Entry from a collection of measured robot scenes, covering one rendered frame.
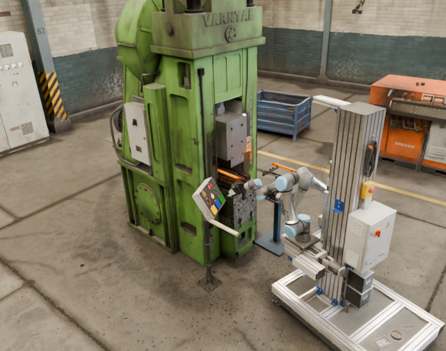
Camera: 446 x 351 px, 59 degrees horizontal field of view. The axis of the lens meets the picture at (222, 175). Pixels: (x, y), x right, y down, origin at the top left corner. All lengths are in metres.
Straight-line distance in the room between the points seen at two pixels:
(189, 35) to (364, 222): 2.07
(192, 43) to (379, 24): 8.09
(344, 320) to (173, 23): 2.98
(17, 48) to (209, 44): 5.24
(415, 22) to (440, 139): 4.56
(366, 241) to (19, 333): 3.23
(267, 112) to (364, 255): 5.04
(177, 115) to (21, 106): 4.88
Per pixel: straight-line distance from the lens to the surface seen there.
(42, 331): 4.33
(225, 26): 3.78
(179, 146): 4.12
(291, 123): 7.76
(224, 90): 3.92
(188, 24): 3.50
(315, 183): 3.81
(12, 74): 8.31
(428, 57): 10.91
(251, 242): 4.73
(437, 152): 7.01
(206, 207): 3.58
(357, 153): 3.09
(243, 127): 4.01
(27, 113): 8.52
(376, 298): 4.11
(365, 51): 11.32
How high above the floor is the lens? 2.95
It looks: 27 degrees down
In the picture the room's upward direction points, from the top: 2 degrees counter-clockwise
